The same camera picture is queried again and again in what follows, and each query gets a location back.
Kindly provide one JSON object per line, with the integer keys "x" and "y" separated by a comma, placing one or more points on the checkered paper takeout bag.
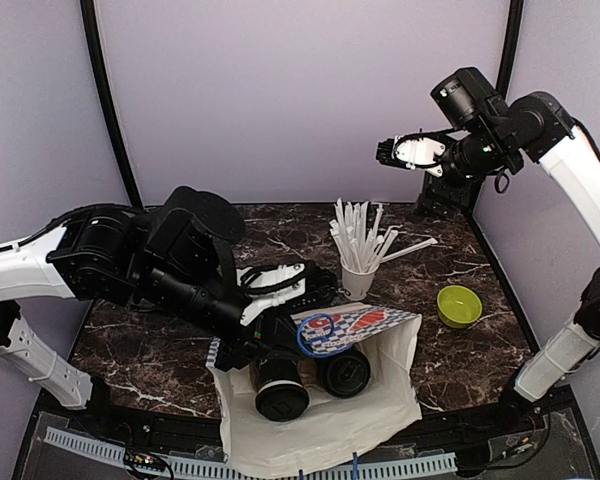
{"x": 331, "y": 429}

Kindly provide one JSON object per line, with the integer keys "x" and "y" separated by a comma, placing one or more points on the black paper coffee cup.
{"x": 342, "y": 372}

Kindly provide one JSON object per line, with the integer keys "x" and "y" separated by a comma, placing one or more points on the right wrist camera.
{"x": 417, "y": 151}

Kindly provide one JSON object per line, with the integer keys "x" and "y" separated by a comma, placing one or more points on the lime green bowl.
{"x": 458, "y": 307}

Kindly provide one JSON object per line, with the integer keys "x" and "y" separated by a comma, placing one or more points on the white slotted cable duct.
{"x": 181, "y": 467}

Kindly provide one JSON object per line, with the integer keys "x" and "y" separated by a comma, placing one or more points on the black right frame post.
{"x": 509, "y": 48}

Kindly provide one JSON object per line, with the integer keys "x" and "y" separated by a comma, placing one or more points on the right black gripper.
{"x": 432, "y": 204}

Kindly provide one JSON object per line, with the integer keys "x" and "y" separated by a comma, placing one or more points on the black frame post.
{"x": 509, "y": 48}
{"x": 106, "y": 100}

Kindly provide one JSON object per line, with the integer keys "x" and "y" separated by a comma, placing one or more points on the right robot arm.
{"x": 499, "y": 136}

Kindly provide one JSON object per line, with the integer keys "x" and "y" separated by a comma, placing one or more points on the black left frame post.
{"x": 106, "y": 100}

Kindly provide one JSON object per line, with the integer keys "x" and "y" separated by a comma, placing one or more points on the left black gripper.
{"x": 272, "y": 332}

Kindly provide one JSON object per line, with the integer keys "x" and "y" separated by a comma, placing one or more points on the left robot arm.
{"x": 177, "y": 256}

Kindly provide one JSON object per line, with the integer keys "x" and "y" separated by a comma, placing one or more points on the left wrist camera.
{"x": 296, "y": 287}

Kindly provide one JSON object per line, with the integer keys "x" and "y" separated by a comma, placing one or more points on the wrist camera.
{"x": 296, "y": 287}
{"x": 417, "y": 151}

